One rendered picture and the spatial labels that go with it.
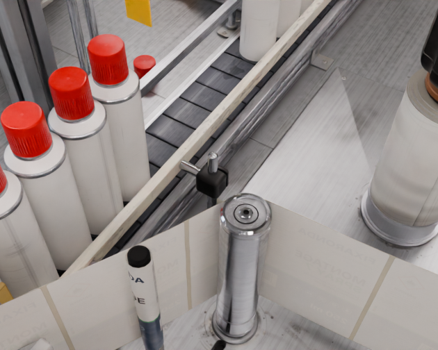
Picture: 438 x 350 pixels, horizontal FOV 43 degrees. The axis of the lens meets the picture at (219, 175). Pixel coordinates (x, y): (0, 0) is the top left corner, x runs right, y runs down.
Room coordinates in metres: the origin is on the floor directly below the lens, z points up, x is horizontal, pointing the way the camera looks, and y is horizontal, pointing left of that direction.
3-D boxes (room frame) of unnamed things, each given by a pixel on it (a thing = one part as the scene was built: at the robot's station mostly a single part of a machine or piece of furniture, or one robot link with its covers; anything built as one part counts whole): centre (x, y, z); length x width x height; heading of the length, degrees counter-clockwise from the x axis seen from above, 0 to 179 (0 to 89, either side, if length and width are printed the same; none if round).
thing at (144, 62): (0.65, 0.12, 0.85); 0.03 x 0.03 x 0.03
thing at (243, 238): (0.23, -0.02, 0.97); 0.05 x 0.05 x 0.19
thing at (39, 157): (0.31, 0.16, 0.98); 0.05 x 0.05 x 0.20
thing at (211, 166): (0.39, 0.01, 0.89); 0.03 x 0.03 x 0.12; 59
